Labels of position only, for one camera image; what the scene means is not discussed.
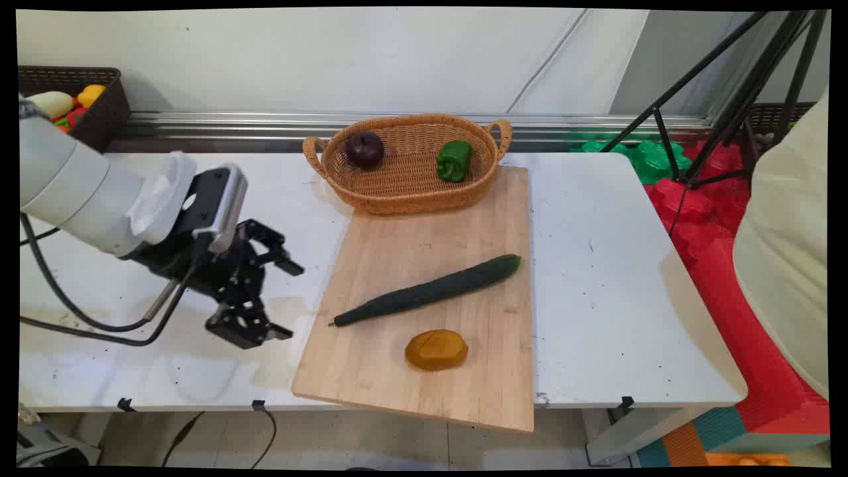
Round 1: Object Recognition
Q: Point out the black cable under table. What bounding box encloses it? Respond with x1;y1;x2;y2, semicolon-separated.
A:
161;411;206;468
250;406;278;470

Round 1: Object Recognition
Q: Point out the oval wicker basket with handles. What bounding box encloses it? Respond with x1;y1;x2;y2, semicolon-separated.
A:
303;113;513;215

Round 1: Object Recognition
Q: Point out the green toy bell pepper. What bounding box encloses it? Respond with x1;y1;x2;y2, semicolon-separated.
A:
436;140;474;183

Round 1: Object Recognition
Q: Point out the dark woven basket behind tripod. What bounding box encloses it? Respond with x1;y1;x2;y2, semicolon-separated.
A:
743;101;817;152

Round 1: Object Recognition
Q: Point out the white table leg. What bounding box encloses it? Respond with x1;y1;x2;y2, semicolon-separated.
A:
583;405;719;466

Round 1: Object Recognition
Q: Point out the yellow-brown toy potato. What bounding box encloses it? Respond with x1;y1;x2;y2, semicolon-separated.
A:
405;329;469;372

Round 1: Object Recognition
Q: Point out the teal and orange foam mat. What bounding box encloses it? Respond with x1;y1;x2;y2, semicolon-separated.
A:
635;405;830;468

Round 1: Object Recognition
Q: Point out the green foam mat piece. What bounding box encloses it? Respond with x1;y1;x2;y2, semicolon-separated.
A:
570;136;693;186

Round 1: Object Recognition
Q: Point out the person in cream clothing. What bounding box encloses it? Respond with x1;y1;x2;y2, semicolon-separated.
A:
732;86;830;401

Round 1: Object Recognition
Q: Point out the wooden cutting board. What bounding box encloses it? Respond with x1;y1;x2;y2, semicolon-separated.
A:
291;166;535;435

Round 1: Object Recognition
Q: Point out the dark brown woven storage basket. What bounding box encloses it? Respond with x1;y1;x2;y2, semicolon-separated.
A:
19;66;131;153

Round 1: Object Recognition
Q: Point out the white toy vegetable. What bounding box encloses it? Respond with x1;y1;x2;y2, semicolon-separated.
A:
25;91;75;121

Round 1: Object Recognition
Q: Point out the dark purple toy onion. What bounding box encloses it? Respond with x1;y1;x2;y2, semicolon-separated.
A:
344;131;386;170

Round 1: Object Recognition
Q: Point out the red foam floor mat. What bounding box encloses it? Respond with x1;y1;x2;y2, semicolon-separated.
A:
644;140;830;435

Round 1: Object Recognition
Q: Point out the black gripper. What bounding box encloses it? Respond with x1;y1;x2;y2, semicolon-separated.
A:
129;219;305;350

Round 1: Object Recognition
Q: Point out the black camera tripod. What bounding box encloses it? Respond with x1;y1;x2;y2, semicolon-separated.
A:
600;10;829;239

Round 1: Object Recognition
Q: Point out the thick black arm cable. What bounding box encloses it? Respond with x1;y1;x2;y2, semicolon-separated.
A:
20;212;181;333

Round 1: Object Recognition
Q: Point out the silver black wrist camera box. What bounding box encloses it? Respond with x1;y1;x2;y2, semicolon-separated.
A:
176;164;249;256

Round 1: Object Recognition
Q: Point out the aluminium wall rail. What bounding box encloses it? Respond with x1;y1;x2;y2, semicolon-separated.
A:
106;111;715;154

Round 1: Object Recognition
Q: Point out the dark green toy cucumber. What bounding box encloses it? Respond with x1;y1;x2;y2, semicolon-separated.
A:
328;254;522;328

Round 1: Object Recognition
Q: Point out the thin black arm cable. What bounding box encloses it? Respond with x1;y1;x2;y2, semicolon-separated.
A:
20;258;203;348

